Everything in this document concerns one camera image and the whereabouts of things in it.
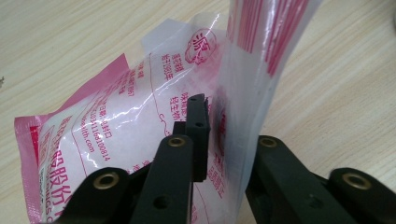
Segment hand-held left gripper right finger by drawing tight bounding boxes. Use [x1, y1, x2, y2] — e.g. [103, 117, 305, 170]
[245, 134, 357, 224]

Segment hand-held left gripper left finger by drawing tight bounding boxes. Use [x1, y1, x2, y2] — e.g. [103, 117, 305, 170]
[130, 93, 211, 224]

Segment pink white plastic bag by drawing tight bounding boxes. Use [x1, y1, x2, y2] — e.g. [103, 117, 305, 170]
[13, 0, 325, 224]

